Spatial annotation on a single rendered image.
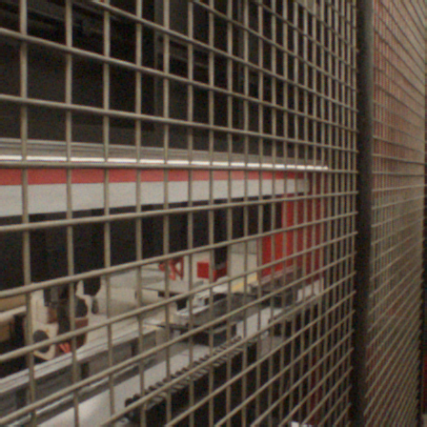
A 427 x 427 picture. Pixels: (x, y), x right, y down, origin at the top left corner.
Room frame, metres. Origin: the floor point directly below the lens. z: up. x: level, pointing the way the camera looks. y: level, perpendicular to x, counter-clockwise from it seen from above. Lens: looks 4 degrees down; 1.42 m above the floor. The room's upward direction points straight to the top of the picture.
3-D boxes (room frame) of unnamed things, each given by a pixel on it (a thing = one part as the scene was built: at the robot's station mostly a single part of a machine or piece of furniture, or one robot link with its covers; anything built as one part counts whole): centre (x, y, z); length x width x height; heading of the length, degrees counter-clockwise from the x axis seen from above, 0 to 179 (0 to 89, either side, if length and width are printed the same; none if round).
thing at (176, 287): (1.96, 0.11, 1.00); 0.26 x 0.18 x 0.01; 60
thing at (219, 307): (1.84, 0.00, 0.92); 0.39 x 0.06 x 0.10; 150
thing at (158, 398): (1.02, 0.02, 1.02); 0.44 x 0.06 x 0.04; 150
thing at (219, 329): (1.41, 0.07, 1.01); 0.26 x 0.12 x 0.05; 60
